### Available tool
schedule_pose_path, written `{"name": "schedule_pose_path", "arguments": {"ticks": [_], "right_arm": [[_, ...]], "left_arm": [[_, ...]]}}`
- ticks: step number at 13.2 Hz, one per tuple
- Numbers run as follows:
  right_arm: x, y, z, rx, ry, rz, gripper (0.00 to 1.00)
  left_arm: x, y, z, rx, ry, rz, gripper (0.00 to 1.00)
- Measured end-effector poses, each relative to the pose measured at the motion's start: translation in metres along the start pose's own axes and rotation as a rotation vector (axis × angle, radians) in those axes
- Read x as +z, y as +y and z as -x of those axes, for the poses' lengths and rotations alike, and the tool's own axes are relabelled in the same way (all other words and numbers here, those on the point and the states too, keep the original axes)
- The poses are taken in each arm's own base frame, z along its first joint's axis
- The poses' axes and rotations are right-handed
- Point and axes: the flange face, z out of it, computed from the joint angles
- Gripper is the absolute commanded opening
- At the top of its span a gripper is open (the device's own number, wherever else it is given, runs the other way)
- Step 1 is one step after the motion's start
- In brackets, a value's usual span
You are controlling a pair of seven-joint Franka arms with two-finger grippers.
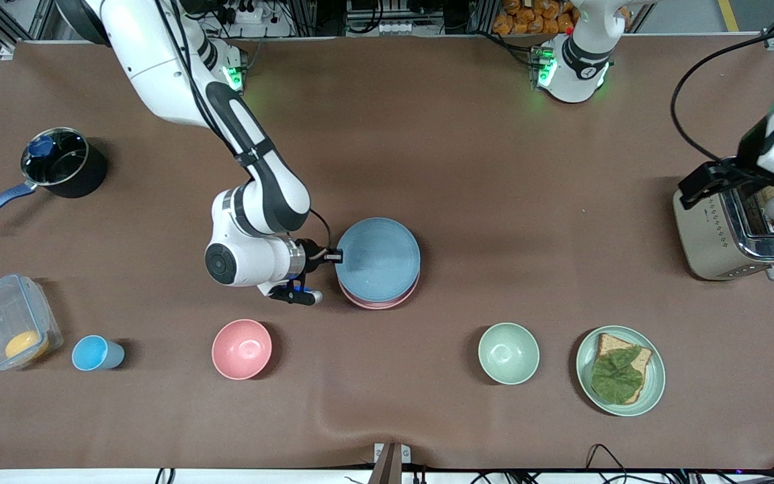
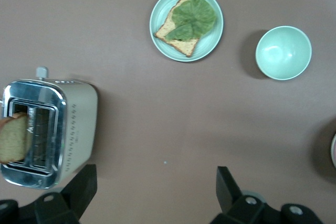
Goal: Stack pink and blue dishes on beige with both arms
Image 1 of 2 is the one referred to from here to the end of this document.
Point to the glass lid with blue knob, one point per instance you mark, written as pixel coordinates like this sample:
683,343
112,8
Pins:
58,158

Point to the light blue cup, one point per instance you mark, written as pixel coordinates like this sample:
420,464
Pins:
91,353

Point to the grey metal table bracket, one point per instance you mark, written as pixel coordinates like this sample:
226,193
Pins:
390,464

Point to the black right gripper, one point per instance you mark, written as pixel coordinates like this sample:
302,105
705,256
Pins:
311,253

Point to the light blue plate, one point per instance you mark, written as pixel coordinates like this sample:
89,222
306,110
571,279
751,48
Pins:
379,259

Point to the green lettuce leaf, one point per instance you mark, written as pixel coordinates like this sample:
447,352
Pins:
617,378

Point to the beige and chrome toaster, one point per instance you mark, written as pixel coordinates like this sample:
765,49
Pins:
706,235

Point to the pale green plate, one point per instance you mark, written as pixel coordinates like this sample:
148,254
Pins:
656,376

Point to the pink bowl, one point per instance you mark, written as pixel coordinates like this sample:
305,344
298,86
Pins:
242,349

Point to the yellow round food piece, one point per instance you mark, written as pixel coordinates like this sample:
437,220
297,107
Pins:
25,345

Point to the toast slice with crust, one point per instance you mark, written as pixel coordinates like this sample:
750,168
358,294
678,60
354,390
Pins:
610,343

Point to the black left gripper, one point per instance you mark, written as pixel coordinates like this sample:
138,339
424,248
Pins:
747,149

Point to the white power strip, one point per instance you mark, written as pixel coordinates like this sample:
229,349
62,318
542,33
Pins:
247,13

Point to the pale green bowl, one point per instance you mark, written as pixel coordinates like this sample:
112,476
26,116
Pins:
508,353

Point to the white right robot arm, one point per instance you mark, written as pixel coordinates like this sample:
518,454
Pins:
259,181

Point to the pink plate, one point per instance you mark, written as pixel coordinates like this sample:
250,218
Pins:
380,304

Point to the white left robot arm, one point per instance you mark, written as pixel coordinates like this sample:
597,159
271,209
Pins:
575,64

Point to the orange snack bag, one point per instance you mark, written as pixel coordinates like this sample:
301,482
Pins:
535,17

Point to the brown table cloth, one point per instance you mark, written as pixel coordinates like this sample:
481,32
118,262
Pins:
494,168

